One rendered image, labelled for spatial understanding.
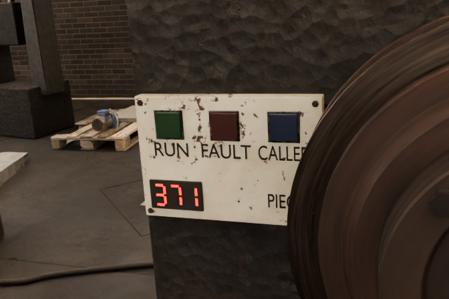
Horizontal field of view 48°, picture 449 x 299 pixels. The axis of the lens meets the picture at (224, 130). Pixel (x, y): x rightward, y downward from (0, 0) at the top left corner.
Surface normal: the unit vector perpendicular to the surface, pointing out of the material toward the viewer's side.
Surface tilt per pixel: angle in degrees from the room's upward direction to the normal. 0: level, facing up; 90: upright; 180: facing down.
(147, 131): 90
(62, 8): 90
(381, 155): 59
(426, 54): 90
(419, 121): 45
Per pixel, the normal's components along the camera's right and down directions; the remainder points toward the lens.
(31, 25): -0.45, 0.25
